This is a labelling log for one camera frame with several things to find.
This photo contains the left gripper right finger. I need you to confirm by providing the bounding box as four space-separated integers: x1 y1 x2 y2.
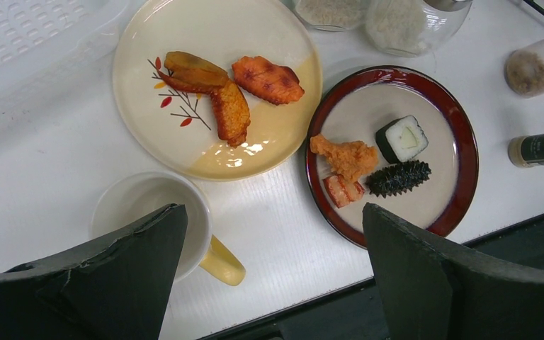
362 203 544 339

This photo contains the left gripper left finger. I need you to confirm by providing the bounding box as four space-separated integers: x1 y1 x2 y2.
0 204 188 339

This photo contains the glass jar with grains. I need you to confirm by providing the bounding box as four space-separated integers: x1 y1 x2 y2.
364 0 472 57

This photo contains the glass jar with rice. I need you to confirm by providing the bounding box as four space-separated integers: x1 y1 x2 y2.
293 0 370 31

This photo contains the yellow mug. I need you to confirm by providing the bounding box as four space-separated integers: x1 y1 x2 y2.
89 171 247 288

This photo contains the black sea cucumber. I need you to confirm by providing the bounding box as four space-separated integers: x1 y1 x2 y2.
365 160 432 198

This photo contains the shrimp piece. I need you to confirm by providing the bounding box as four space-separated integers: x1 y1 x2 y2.
322 175 366 208

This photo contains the fried chicken nugget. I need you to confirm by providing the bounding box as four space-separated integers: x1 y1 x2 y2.
310 134 379 183

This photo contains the sushi roll piece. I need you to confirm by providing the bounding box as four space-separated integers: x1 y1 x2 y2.
375 115 429 164

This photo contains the red rimmed plate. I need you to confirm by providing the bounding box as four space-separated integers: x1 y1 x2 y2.
305 66 479 247

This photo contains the cream plate with leaf pattern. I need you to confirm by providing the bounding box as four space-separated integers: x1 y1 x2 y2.
113 1 322 181

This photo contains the black lid pepper shaker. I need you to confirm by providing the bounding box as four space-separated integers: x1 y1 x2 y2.
508 134 544 168

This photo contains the fried chicken wing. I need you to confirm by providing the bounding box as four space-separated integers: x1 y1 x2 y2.
158 51 251 148

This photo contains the pink lid spice shaker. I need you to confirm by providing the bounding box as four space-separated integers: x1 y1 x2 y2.
504 39 544 98

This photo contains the grilled salmon piece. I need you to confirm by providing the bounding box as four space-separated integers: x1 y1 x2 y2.
232 56 305 106

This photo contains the white plastic basket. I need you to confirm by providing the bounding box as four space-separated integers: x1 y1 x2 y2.
0 0 130 114

